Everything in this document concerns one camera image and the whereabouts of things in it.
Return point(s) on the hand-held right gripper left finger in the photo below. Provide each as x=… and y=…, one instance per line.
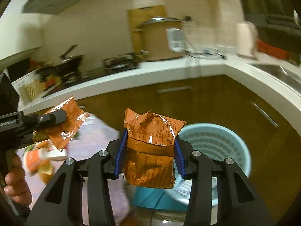
x=121, y=151

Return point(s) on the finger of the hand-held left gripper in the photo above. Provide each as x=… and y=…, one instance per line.
x=56, y=117

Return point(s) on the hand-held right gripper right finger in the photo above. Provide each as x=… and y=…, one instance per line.
x=178, y=155

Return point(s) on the orange foil snack packet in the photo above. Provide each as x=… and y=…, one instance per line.
x=150, y=156

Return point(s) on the light blue plastic bin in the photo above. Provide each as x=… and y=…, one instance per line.
x=211, y=141

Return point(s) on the person's left hand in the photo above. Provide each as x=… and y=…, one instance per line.
x=17, y=183

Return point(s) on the striped tablecloth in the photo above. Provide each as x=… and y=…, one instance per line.
x=98, y=134

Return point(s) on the white paper wrapper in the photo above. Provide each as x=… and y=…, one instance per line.
x=183, y=189

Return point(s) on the orange white snack wrapper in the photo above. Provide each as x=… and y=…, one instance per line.
x=33, y=161

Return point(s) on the black wok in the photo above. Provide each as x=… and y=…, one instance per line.
x=70, y=63

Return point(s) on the black gas stove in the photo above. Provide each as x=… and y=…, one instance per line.
x=120, y=63

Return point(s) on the large steel stockpot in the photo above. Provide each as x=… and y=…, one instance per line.
x=157, y=42

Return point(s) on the wooden cutting board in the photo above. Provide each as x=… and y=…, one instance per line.
x=136, y=20

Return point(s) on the steel sink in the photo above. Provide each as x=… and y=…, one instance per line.
x=279, y=73

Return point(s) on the white container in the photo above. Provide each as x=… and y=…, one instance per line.
x=245, y=38

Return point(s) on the orange red basin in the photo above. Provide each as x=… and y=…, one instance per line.
x=270, y=50

